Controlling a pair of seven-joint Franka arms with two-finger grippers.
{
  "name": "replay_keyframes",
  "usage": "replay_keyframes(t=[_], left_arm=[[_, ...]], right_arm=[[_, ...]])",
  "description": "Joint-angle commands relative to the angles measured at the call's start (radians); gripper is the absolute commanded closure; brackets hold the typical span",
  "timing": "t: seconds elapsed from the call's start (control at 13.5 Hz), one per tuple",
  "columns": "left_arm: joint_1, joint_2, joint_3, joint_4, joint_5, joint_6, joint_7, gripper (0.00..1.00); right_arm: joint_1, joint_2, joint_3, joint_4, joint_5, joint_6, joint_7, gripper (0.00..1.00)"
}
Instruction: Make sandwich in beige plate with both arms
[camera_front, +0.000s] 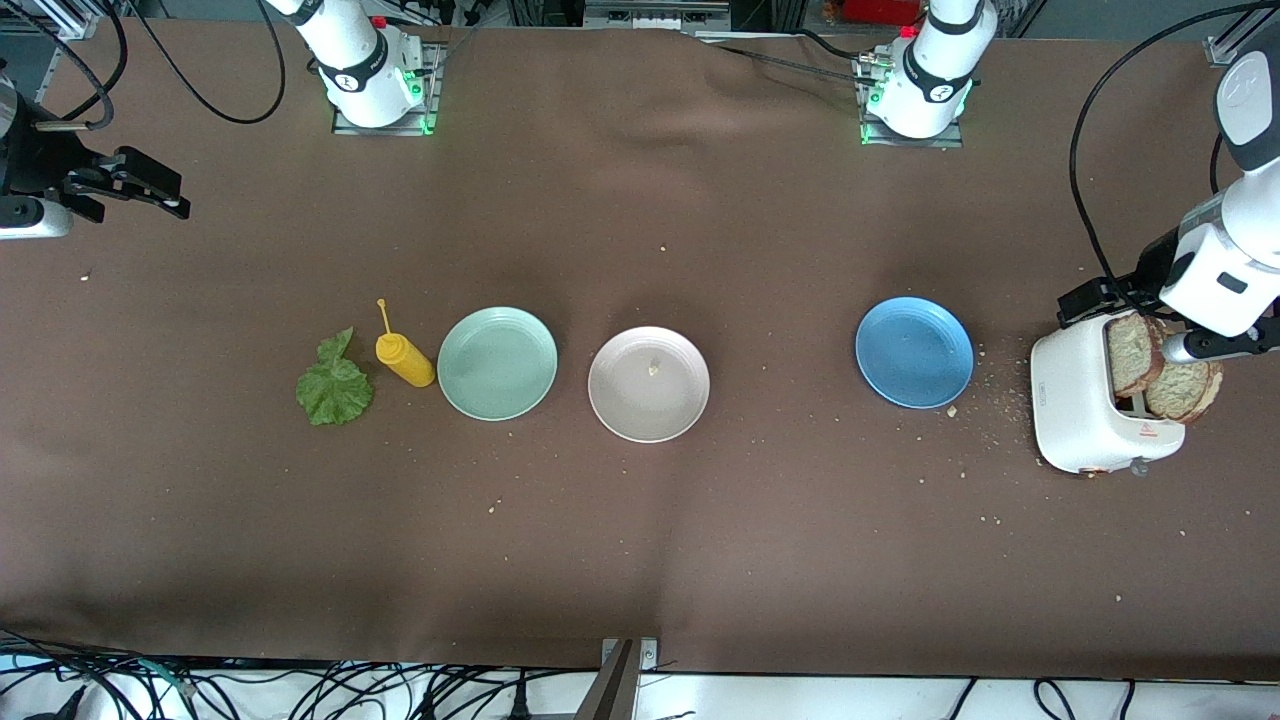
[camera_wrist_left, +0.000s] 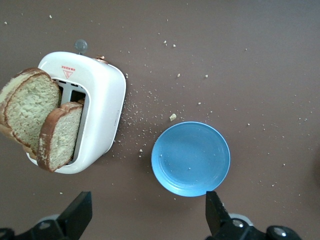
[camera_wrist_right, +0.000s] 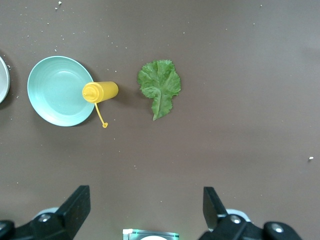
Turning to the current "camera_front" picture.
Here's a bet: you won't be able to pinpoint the brown-crust bread slice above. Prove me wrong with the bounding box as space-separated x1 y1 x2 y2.
1105 312 1167 398
1143 355 1225 425

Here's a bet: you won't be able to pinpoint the green lettuce leaf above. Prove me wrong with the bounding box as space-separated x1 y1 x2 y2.
295 327 376 427

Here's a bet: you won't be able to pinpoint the yellow mustard squeeze bottle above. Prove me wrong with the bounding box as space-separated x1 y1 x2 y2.
374 298 437 389

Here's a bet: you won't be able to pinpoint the blue round plate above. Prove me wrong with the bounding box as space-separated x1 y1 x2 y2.
855 296 975 410

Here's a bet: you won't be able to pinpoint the pale green round plate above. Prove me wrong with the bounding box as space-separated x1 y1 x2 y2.
436 306 559 422

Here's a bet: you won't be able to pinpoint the beige round plate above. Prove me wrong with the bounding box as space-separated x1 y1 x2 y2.
587 326 712 444

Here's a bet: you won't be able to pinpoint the white two-slot toaster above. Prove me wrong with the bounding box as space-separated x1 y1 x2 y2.
1030 308 1187 476

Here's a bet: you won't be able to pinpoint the red box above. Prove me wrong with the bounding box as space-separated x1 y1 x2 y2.
843 0 923 26

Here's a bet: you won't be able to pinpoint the brown table cloth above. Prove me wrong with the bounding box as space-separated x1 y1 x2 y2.
0 18 1280 683

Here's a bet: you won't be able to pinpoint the grey power strip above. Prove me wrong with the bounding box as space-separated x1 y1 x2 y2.
583 0 733 33

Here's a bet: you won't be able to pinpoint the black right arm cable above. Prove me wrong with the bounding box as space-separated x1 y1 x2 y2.
0 0 288 133

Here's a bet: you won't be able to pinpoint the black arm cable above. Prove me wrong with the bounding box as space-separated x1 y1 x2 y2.
0 0 288 133
1068 0 1280 301

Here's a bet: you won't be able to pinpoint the aluminium frame rail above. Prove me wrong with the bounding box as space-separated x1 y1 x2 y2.
1205 0 1280 69
0 0 106 113

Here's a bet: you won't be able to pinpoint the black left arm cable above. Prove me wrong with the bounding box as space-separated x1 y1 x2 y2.
1068 0 1280 301

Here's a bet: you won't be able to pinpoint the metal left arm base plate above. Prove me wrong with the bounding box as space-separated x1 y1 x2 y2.
855 50 966 149

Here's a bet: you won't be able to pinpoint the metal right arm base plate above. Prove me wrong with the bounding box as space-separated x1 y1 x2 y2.
332 40 446 136

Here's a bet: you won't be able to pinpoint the black base cable on cloth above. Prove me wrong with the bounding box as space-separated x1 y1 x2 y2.
690 28 891 89

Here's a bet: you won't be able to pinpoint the teal floor cable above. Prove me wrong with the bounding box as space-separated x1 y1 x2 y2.
130 655 196 693

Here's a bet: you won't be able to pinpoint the tangled black floor cables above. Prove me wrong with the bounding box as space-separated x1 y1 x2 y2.
0 628 601 720

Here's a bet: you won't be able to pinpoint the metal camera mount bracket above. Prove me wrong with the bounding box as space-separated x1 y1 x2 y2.
575 637 661 720

